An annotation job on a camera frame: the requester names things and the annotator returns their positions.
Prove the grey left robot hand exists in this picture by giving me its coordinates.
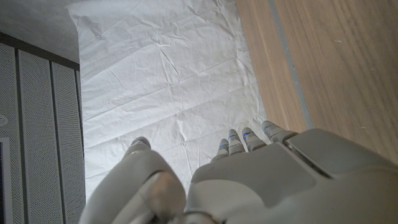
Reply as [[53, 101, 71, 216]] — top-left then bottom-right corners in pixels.
[[79, 120, 398, 224]]

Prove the white backdrop cloth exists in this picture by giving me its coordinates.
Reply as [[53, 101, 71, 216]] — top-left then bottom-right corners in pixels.
[[66, 0, 269, 200]]

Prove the dark perforated wall panel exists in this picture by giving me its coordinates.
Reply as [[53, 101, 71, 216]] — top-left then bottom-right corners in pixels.
[[0, 30, 86, 224]]

